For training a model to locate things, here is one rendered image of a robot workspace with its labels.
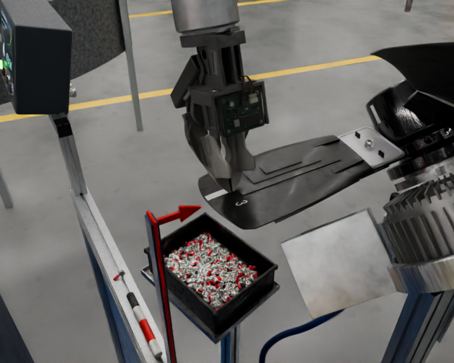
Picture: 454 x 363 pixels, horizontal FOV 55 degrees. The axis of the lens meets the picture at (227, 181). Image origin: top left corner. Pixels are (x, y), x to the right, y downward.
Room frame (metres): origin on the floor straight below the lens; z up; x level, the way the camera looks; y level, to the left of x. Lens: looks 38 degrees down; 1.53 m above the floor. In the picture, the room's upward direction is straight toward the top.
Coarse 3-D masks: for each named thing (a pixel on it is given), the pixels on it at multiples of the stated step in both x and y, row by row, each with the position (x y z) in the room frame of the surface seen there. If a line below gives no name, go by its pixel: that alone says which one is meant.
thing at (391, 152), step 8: (360, 128) 0.59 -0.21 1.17; (368, 128) 0.59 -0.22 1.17; (344, 136) 0.58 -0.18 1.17; (352, 136) 0.58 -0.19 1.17; (360, 136) 0.58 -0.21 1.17; (368, 136) 0.57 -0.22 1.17; (376, 136) 0.57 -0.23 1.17; (352, 144) 0.56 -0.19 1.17; (360, 144) 0.56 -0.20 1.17; (376, 144) 0.55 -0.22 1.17; (384, 144) 0.55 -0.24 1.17; (392, 144) 0.55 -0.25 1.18; (360, 152) 0.54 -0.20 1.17; (368, 152) 0.54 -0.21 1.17; (376, 152) 0.53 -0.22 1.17; (384, 152) 0.53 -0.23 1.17; (392, 152) 0.53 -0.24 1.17; (400, 152) 0.53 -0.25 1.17; (368, 160) 0.52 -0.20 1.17; (376, 160) 0.52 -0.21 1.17; (384, 160) 0.51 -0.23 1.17; (392, 160) 0.51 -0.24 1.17
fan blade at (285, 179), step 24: (312, 144) 0.56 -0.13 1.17; (336, 144) 0.56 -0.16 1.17; (264, 168) 0.52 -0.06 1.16; (288, 168) 0.51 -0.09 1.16; (312, 168) 0.50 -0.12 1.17; (336, 168) 0.50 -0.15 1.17; (360, 168) 0.49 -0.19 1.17; (240, 192) 0.46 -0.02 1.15; (264, 192) 0.45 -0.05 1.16; (288, 192) 0.45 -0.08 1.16; (312, 192) 0.44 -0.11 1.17; (240, 216) 0.40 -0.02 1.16; (264, 216) 0.40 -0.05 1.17
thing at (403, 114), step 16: (384, 96) 0.59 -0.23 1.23; (400, 96) 0.58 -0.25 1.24; (368, 112) 0.62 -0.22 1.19; (384, 112) 0.58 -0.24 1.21; (400, 112) 0.56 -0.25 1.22; (384, 128) 0.57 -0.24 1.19; (400, 128) 0.55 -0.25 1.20; (416, 128) 0.54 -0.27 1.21; (432, 128) 0.54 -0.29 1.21; (448, 128) 0.55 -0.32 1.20; (400, 144) 0.56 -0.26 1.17; (416, 144) 0.54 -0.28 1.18; (432, 144) 0.53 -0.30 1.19; (448, 144) 0.51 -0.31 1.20; (416, 160) 0.51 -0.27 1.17; (432, 160) 0.50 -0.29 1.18; (400, 176) 0.52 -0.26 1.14
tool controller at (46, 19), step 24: (0, 0) 1.03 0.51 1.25; (24, 0) 1.06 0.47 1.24; (0, 24) 1.03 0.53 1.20; (24, 24) 0.86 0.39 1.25; (48, 24) 0.90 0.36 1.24; (0, 48) 1.03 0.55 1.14; (24, 48) 0.85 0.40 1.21; (48, 48) 0.87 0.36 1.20; (24, 72) 0.84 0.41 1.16; (48, 72) 0.86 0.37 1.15; (24, 96) 0.83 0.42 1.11; (48, 96) 0.86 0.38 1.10; (72, 96) 0.91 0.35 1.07
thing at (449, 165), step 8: (448, 160) 0.51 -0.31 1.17; (424, 168) 0.51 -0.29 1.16; (432, 168) 0.51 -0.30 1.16; (440, 168) 0.49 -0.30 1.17; (448, 168) 0.49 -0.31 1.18; (408, 176) 0.53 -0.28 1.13; (416, 176) 0.50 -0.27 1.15; (424, 176) 0.49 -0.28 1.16; (432, 176) 0.49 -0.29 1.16; (400, 184) 0.52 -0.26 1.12; (408, 184) 0.50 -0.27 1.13; (416, 184) 0.50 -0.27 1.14
